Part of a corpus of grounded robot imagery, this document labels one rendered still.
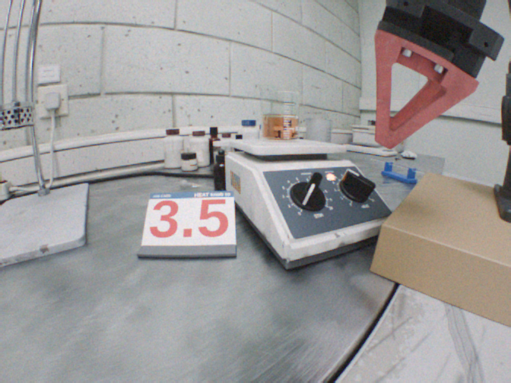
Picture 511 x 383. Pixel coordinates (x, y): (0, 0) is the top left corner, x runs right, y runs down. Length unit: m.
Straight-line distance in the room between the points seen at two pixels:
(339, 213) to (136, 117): 0.63
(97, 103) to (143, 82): 0.15
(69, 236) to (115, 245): 0.06
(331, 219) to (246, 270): 0.08
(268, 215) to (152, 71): 0.64
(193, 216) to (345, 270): 0.15
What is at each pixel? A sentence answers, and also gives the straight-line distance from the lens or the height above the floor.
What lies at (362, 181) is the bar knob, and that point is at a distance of 0.21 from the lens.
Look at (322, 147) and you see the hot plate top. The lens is 0.24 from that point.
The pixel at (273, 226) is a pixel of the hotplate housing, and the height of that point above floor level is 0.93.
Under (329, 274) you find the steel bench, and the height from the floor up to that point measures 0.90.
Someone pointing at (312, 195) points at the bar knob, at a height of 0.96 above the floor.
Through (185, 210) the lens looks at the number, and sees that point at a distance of 0.22.
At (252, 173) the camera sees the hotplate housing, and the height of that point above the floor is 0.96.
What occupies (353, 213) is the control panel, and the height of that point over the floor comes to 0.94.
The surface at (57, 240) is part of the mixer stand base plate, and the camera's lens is 0.27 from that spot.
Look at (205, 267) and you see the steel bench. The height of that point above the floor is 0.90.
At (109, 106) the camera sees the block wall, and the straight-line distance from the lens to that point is 0.70.
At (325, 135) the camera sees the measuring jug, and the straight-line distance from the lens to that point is 0.95.
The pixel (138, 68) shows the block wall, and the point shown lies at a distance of 0.73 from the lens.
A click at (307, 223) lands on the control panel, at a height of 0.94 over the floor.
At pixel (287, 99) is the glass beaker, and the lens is 0.26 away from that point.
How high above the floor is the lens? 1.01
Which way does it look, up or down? 17 degrees down
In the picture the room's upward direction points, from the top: straight up
